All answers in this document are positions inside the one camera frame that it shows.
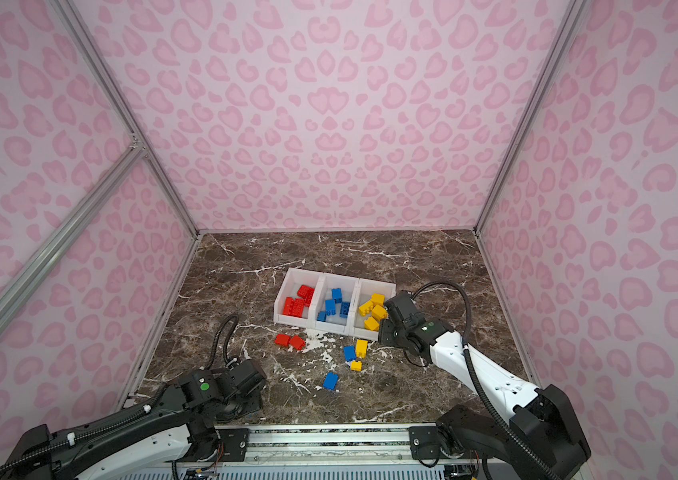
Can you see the red square brick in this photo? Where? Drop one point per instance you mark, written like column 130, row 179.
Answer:
column 282, row 340
column 297, row 343

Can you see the white bin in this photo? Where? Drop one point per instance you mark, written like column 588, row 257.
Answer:
column 334, row 324
column 362, row 292
column 294, row 278

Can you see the right corner frame post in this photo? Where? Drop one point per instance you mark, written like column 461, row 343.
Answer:
column 569, row 27

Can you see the diagonal aluminium frame bar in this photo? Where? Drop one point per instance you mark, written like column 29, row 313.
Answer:
column 39, row 266

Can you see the white right bin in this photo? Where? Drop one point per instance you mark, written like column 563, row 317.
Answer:
column 362, row 292

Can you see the lone yellow brick front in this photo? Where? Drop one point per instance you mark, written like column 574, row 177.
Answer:
column 366, row 308

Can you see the corner frame post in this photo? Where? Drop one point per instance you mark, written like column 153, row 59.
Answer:
column 83, row 40
column 569, row 27

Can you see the left corner frame post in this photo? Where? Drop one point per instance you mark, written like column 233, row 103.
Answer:
column 83, row 40

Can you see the white middle bin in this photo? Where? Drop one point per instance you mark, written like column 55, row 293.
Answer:
column 334, row 324

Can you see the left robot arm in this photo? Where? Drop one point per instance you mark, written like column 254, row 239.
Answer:
column 177, row 424

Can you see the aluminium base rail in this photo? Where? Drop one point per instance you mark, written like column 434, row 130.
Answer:
column 328, row 451

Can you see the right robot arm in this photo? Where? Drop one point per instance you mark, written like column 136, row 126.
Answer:
column 534, row 430

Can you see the long red brick slanted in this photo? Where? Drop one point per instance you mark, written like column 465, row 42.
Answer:
column 305, row 292

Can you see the white left bin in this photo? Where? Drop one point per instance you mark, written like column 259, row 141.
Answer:
column 294, row 278

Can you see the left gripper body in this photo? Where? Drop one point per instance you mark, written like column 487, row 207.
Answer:
column 242, row 406

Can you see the blue brick tall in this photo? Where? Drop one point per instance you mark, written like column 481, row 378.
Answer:
column 330, row 307

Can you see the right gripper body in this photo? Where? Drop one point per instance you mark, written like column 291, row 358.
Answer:
column 390, row 334

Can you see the long yellow brick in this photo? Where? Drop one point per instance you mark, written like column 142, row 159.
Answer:
column 372, row 324

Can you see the blue studded brick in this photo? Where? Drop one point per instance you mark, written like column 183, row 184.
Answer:
column 344, row 310

